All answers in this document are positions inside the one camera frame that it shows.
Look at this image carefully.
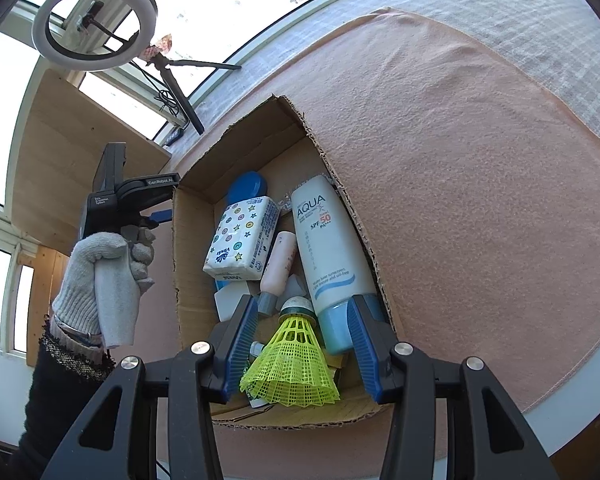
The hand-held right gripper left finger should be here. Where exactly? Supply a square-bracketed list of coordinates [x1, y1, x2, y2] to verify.
[42, 296, 259, 480]

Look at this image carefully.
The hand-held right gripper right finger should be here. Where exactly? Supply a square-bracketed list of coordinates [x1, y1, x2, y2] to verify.
[347, 295, 551, 480]

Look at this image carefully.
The white USB wall charger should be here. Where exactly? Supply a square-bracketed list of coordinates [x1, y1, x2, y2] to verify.
[213, 279, 255, 324]

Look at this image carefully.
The cardboard box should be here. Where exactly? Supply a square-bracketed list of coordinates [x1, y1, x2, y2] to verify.
[171, 93, 400, 432]

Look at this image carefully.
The yellow plastic shuttlecock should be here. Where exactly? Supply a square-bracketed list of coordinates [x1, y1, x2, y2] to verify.
[238, 296, 342, 409]

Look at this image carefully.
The cream bottle with grey cap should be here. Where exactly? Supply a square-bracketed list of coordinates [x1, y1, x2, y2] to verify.
[258, 231, 298, 317]

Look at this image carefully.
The blue round tape measure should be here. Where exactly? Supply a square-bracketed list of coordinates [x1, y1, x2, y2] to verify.
[224, 171, 269, 211]

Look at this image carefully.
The person's left forearm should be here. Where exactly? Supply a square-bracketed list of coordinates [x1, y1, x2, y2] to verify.
[7, 314, 117, 480]

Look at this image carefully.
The person's left hand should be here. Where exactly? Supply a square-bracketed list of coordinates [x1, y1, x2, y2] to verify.
[52, 230, 156, 337]

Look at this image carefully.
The patterned tissue pack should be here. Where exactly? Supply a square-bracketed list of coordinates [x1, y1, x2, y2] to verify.
[202, 194, 281, 281]

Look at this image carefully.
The white sunscreen bottle blue cap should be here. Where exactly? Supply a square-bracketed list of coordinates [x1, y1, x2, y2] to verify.
[290, 174, 382, 357]

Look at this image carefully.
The black tripod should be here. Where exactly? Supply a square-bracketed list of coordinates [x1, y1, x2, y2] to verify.
[130, 35, 243, 136]

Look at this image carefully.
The black ring light cable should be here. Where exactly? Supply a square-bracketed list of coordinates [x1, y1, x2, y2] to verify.
[152, 87, 186, 128]

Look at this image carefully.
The white ring light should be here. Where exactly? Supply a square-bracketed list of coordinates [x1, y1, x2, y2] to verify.
[31, 0, 159, 69]

